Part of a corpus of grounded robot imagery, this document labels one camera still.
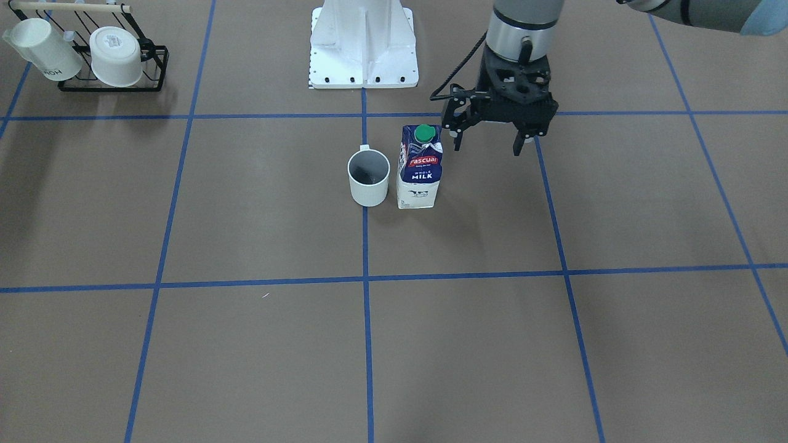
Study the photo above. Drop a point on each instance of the white mug grey inside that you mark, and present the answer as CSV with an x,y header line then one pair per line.
x,y
368,172

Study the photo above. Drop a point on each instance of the blue white milk carton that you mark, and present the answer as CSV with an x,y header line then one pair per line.
x,y
419,167

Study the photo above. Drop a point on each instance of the black wire dish rack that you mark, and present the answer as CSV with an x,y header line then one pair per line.
x,y
85,46

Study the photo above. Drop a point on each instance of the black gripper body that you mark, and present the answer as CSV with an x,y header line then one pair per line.
x,y
460,112

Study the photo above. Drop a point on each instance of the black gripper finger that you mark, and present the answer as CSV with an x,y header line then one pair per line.
x,y
458,136
520,140

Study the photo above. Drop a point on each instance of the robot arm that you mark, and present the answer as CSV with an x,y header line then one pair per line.
x,y
522,31

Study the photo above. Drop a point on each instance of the white cup in rack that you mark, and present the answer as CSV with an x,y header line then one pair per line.
x,y
115,56

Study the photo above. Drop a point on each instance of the white camera post with base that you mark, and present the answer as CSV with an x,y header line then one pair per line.
x,y
363,44

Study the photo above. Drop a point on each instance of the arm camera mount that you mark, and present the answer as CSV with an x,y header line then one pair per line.
x,y
459,111

